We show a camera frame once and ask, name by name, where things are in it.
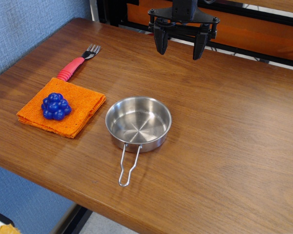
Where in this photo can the blue plastic grape cluster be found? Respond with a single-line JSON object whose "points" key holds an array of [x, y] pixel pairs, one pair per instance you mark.
{"points": [[55, 107]]}

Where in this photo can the silver frying pan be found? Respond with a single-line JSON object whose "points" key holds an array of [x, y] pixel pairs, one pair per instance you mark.
{"points": [[137, 125]]}

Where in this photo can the folded orange cloth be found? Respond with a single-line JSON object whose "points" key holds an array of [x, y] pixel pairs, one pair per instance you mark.
{"points": [[84, 104]]}

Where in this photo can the black and yellow floor object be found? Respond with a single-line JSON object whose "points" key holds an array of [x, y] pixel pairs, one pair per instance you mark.
{"points": [[7, 226]]}

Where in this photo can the black metal frame with orange panel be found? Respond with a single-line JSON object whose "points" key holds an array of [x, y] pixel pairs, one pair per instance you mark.
{"points": [[241, 30]]}

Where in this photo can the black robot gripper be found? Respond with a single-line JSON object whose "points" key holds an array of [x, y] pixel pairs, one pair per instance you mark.
{"points": [[182, 20]]}

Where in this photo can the red handled metal fork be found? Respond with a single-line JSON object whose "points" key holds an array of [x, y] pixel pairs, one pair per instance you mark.
{"points": [[66, 73]]}

